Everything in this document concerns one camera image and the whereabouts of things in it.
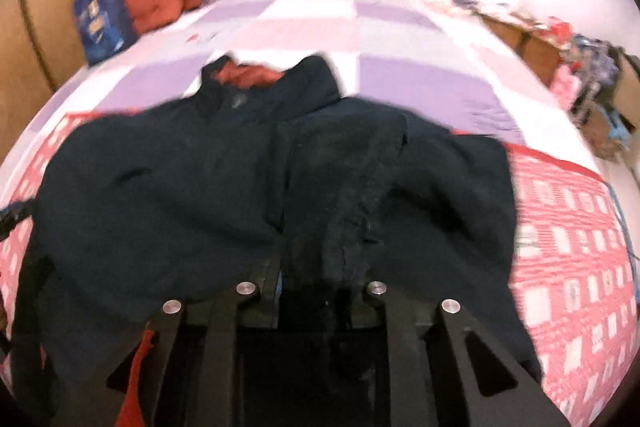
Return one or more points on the cluttered wooden side table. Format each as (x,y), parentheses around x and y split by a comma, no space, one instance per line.
(593,81)

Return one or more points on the wooden wardrobe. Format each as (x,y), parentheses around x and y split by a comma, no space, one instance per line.
(40,51)

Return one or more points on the purple white checkered bedsheet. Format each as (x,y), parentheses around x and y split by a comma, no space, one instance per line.
(447,67)

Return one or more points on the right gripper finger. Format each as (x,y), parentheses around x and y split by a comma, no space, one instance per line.
(185,370)
(434,364)

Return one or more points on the red checkered blanket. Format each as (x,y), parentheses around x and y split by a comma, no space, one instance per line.
(571,281)

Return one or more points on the dark navy coat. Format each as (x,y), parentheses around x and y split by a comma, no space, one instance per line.
(186,198)

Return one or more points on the right gripper black finger at edge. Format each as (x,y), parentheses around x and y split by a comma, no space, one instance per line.
(14,214)

